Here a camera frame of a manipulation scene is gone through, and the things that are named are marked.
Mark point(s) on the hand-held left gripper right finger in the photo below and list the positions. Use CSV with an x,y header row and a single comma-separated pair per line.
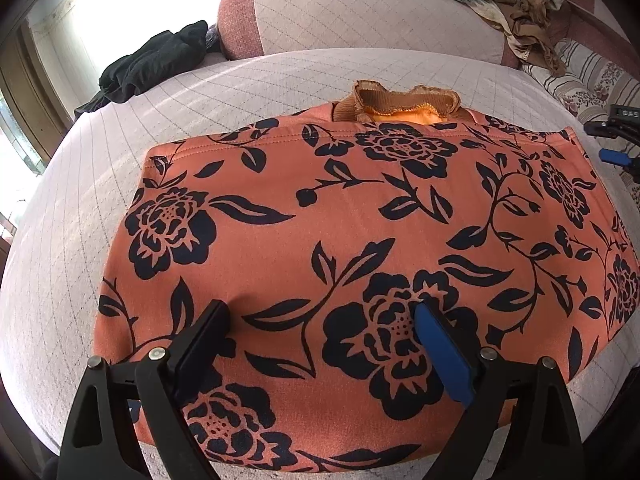
x,y
442,347

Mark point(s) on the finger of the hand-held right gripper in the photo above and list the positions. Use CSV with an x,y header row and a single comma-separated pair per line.
x,y
597,128
616,156

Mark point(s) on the striped floral mattress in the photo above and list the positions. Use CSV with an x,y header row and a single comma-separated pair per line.
x,y
585,77

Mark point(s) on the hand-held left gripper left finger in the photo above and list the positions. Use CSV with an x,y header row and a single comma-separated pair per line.
x,y
200,352

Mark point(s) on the black cloth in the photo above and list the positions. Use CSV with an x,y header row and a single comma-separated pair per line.
x,y
150,62

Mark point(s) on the window with wooden frame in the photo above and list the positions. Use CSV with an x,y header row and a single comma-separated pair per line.
x,y
35,100

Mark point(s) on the orange black floral garment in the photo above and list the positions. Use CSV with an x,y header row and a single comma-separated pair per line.
x,y
360,240

